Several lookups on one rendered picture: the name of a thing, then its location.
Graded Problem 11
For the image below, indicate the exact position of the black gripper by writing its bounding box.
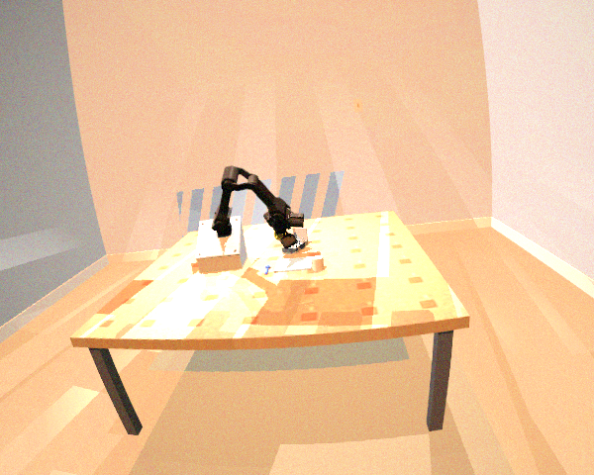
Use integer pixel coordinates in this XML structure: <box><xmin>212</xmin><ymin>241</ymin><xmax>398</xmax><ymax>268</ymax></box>
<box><xmin>263</xmin><ymin>211</ymin><xmax>297</xmax><ymax>249</ymax></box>

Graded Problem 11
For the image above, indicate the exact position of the white dish rack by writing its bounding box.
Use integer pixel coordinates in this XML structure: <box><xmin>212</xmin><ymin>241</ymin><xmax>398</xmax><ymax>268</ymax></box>
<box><xmin>282</xmin><ymin>228</ymin><xmax>308</xmax><ymax>253</ymax></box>

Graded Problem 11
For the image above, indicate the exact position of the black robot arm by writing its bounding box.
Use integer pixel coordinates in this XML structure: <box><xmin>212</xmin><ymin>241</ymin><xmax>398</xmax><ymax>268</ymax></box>
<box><xmin>211</xmin><ymin>165</ymin><xmax>304</xmax><ymax>238</ymax></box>

